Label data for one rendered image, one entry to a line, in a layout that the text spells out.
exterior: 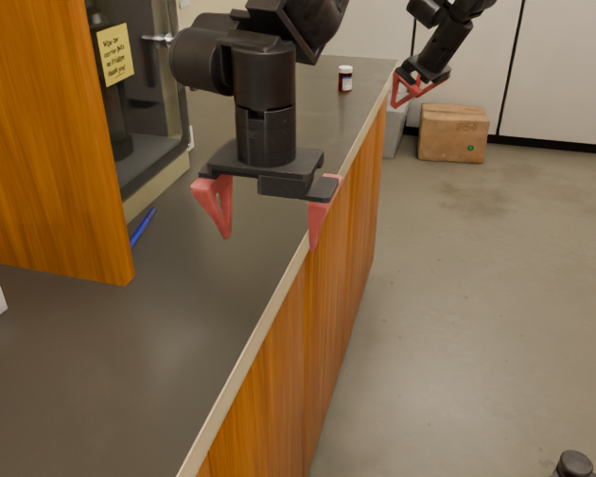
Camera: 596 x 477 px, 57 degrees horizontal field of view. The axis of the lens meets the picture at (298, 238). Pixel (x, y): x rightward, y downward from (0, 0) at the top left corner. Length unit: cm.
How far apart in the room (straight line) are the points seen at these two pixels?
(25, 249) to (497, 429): 149
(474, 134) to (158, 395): 312
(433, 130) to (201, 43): 307
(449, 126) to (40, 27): 304
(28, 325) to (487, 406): 152
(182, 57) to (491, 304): 200
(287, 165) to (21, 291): 47
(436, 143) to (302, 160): 307
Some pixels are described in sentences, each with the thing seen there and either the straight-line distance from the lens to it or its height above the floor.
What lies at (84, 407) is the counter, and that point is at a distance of 66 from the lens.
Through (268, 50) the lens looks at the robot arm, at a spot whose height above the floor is 130.
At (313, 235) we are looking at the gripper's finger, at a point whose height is 112.
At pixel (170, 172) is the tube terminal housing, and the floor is 96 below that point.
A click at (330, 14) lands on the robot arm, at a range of 54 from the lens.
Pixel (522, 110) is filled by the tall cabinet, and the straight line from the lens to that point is 392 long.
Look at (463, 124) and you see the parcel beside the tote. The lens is 355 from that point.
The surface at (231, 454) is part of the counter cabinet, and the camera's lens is 83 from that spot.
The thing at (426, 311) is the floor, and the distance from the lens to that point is 228.
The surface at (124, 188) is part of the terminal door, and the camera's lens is 93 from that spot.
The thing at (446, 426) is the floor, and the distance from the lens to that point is 188.
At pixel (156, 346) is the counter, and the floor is 94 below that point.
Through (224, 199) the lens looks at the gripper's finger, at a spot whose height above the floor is 113.
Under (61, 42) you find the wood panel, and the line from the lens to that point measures 70.
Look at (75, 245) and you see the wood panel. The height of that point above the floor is 100.
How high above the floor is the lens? 140
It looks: 31 degrees down
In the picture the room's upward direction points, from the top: straight up
